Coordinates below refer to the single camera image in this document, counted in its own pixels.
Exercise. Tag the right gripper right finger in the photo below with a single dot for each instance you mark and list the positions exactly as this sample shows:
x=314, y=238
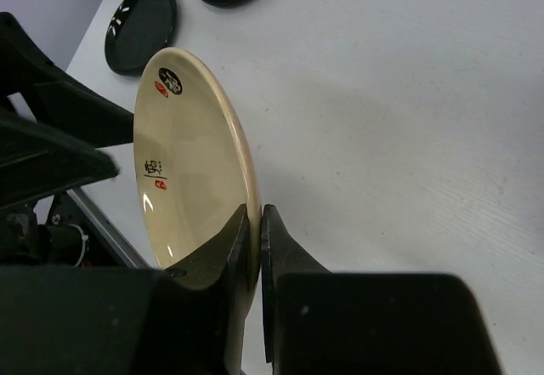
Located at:
x=319, y=322

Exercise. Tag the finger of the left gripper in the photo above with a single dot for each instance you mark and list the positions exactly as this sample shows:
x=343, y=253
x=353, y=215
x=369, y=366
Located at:
x=38, y=161
x=54, y=97

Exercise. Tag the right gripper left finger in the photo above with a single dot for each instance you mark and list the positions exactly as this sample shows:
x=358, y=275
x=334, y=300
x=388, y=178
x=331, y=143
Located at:
x=188, y=319

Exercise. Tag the small black plate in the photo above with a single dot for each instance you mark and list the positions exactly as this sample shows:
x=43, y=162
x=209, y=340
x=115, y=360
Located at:
x=137, y=30

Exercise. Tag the beige plate with characters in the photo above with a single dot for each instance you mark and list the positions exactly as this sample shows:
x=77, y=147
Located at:
x=192, y=162

